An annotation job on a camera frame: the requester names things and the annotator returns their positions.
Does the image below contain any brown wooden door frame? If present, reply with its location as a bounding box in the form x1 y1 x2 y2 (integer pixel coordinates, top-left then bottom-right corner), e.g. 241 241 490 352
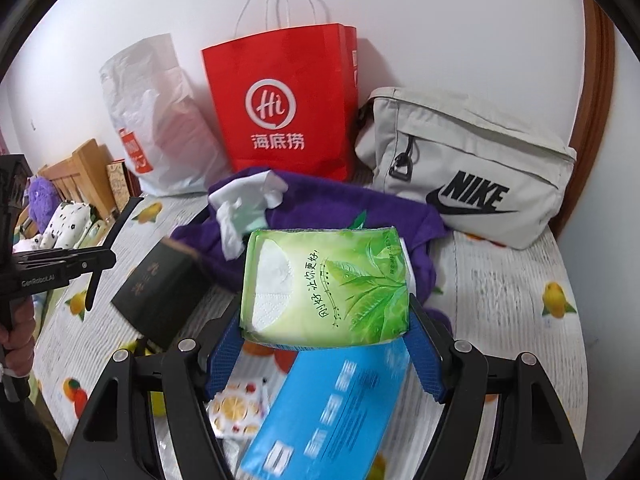
547 0 616 241

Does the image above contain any purple fabric storage basket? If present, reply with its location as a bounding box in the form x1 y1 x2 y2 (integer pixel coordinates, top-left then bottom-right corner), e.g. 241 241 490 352
170 167 456 341

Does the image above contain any dark green tin box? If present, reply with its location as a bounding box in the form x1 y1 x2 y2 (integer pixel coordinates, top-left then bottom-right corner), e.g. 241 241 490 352
111 237 213 351

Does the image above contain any green tissue pack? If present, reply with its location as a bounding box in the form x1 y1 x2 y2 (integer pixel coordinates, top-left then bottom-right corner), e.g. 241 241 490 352
240 226 413 348

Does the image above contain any blue tissue pack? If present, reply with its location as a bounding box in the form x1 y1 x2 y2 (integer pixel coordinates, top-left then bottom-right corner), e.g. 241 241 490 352
235 340 416 480

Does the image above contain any light green cloth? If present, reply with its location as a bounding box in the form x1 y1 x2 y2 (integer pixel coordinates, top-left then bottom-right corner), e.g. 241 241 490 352
75 217 108 251

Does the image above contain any purple plush toy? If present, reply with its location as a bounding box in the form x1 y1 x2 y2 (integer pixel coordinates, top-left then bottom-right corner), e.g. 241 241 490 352
27 177 56 233

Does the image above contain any fruit print tablecloth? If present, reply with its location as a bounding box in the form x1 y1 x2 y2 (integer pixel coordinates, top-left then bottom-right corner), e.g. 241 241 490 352
32 192 588 480

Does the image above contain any white plastic shopping bag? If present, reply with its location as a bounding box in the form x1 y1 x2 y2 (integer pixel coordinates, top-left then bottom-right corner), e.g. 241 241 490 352
99 34 233 196

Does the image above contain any person's left hand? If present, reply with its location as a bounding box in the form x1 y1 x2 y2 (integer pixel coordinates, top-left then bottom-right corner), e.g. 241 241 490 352
0 302 37 378

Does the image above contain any wooden bed headboard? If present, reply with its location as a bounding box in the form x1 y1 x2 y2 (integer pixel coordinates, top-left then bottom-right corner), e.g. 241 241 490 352
39 139 123 221

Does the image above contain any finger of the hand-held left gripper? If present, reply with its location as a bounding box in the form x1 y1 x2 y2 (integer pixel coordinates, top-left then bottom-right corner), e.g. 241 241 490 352
70 249 117 311
102 197 146 252

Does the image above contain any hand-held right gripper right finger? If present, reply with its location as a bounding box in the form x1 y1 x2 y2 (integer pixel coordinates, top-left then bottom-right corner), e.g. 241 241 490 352
404 292 586 480

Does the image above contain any brown patterned book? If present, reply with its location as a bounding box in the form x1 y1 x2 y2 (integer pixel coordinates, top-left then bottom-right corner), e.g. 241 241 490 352
106 158 143 216

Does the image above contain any white floral pillow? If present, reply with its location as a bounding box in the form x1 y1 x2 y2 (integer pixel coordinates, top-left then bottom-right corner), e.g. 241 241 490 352
37 201 93 251

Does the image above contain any fruit print small packet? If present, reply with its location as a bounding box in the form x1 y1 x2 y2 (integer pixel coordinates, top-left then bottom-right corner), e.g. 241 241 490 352
207 380 271 441

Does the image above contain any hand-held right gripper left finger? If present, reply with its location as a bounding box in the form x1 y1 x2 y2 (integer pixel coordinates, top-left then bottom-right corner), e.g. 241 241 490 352
65 297 251 480

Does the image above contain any grey waist bag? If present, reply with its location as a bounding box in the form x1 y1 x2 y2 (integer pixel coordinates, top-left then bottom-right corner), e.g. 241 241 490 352
354 86 578 251

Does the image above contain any red paper shopping bag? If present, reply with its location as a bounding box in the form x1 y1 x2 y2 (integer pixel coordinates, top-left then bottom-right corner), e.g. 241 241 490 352
201 0 360 183

